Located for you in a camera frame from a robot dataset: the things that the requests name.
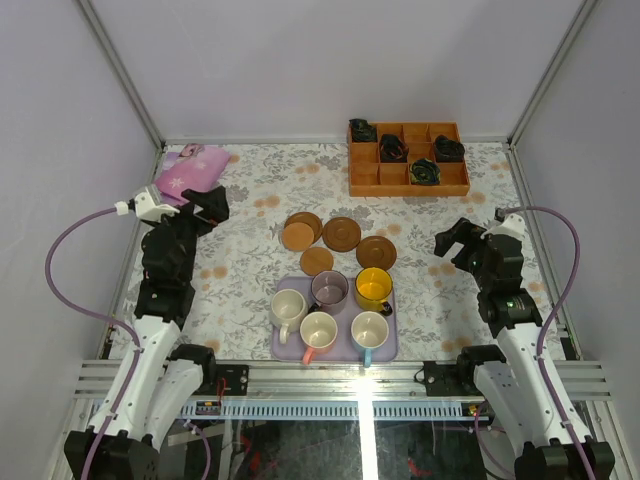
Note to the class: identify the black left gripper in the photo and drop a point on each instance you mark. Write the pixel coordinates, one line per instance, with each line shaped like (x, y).
(192, 216)

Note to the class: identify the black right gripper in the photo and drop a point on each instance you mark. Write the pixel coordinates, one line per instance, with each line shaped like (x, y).
(464, 232)

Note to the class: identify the light wooden coaster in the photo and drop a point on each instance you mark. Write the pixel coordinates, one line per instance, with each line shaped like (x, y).
(316, 260)
(298, 236)

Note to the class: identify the dark grooved wooden coaster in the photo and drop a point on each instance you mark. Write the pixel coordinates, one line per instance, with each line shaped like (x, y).
(376, 251)
(341, 234)

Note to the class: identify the yellow mug black rim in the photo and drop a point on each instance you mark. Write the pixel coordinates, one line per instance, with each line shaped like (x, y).
(373, 287)

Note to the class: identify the light wooden coaster front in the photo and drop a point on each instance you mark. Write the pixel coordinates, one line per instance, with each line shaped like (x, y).
(316, 260)

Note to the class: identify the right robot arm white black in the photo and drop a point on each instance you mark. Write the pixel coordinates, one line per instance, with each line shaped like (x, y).
(514, 374)

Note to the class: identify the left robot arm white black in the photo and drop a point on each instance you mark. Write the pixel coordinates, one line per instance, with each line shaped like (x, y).
(158, 374)

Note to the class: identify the pink folded cloth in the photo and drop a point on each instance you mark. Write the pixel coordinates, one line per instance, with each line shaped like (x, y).
(196, 167)

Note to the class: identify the rolled dark sock front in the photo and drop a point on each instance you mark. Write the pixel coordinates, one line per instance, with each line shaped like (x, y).
(424, 172)

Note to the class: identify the rolled dark sock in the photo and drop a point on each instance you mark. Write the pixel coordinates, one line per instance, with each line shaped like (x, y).
(424, 172)
(392, 149)
(362, 131)
(447, 150)

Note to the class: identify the rolled dark sock right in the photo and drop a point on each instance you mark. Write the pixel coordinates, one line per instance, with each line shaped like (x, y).
(447, 150)

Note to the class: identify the orange wooden compartment box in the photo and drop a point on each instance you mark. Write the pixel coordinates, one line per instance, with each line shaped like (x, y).
(368, 177)

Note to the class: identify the cream white mug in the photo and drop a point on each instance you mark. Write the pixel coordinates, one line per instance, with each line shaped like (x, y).
(288, 309)

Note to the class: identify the rolled dark sock middle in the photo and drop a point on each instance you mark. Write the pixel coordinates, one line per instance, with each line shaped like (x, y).
(392, 149)

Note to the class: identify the purple glass mug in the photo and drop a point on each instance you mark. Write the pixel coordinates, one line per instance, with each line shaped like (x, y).
(329, 291)

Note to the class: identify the lavender serving tray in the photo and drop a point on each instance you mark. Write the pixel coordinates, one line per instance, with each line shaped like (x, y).
(343, 350)

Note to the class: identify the rolled dark sock far left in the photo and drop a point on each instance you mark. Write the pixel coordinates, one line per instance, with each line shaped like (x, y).
(362, 131)

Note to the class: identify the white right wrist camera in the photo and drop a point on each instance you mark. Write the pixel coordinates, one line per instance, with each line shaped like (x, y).
(509, 224)

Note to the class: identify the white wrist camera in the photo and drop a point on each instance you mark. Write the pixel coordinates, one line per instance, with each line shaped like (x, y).
(147, 205)
(509, 224)

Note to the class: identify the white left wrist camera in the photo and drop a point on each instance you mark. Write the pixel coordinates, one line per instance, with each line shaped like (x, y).
(147, 205)

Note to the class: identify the cream mug blue handle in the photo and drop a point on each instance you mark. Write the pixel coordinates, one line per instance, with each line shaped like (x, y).
(369, 331)

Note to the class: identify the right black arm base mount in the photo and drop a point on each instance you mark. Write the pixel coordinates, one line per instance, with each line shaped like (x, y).
(440, 379)

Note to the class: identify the cream mug pink handle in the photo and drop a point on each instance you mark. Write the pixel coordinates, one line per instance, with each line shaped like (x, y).
(318, 331)

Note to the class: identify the aluminium front rail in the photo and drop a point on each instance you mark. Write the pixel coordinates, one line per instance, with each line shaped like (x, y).
(399, 380)

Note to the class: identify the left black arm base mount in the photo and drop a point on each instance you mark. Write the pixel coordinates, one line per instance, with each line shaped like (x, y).
(232, 380)

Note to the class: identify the blue slotted cable duct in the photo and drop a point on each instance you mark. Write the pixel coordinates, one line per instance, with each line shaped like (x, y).
(331, 410)

